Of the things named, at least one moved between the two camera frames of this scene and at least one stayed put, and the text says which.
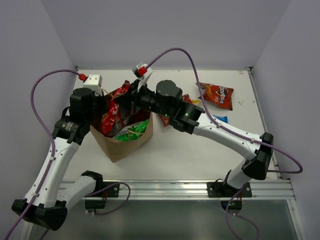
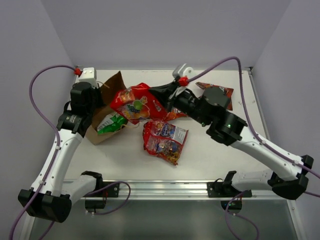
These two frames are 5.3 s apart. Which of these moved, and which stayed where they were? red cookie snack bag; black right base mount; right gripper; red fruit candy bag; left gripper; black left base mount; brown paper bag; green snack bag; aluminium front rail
Moved: green snack bag; red fruit candy bag; right gripper; red cookie snack bag; brown paper bag
Stayed: aluminium front rail; black right base mount; black left base mount; left gripper
